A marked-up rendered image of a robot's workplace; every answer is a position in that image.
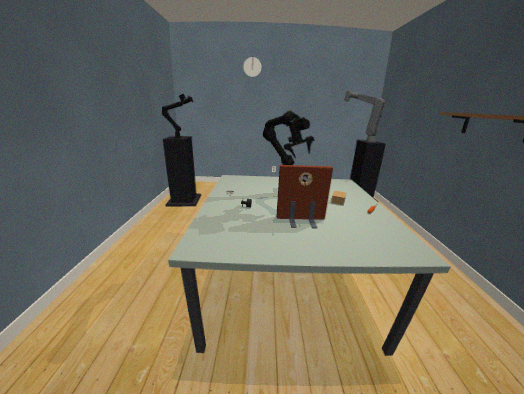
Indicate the brown wooden door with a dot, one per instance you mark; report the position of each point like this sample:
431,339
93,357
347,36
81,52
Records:
293,189

